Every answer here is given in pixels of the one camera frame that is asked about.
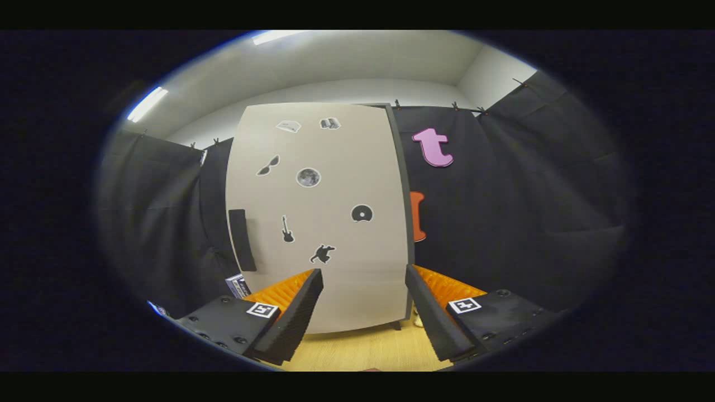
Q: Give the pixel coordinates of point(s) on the ceiling light panel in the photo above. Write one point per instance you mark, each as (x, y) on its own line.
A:
(146, 105)
(276, 37)

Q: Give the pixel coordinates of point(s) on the grey cabinet body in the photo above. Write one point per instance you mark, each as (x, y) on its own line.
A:
(397, 139)

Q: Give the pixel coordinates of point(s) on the black backdrop cloth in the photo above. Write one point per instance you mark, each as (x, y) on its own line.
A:
(503, 223)

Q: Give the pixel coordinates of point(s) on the blue white box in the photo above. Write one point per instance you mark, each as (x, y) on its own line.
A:
(237, 286)

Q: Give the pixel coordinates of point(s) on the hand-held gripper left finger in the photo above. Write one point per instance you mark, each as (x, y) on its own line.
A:
(290, 324)

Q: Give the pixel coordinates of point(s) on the yellow plush toy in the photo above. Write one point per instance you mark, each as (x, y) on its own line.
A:
(418, 320)

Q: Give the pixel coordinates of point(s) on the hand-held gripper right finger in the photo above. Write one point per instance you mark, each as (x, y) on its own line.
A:
(435, 324)

